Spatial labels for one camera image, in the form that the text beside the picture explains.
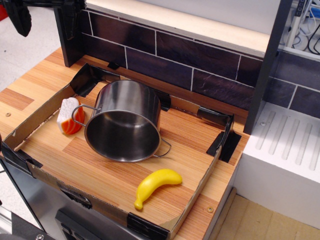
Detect metal pot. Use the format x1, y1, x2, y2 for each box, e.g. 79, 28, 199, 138
84, 80, 166, 163

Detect cardboard fence with black tape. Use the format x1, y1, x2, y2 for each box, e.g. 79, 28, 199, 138
0, 61, 248, 240

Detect cables behind counter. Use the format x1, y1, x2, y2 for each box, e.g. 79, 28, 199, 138
284, 0, 320, 55

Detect salmon sushi toy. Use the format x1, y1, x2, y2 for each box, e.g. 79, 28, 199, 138
57, 97, 85, 135

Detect white dish rack sink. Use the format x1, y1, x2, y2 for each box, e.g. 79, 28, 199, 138
241, 102, 320, 186

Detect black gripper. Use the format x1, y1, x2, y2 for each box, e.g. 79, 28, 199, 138
4, 0, 85, 40

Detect black oven handle panel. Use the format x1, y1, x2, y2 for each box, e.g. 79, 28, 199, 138
55, 210, 132, 240

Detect dark grey vertical post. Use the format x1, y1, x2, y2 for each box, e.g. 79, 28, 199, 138
243, 0, 292, 135

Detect black left corner post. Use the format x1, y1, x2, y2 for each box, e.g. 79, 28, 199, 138
53, 7, 87, 68

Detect yellow toy banana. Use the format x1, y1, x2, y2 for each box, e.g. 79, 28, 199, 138
134, 169, 183, 211

